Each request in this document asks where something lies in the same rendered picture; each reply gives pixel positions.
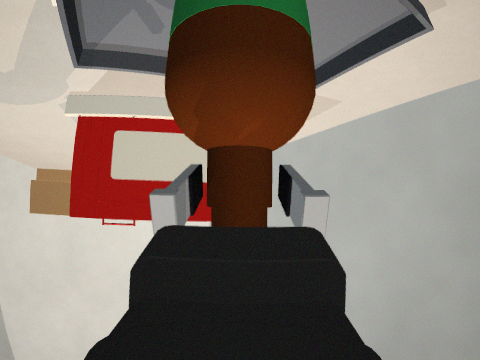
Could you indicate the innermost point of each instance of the red plastic crate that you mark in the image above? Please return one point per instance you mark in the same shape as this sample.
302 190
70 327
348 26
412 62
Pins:
119 161

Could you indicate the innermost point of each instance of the brown bottle with green label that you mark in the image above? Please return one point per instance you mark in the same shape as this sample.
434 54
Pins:
240 83

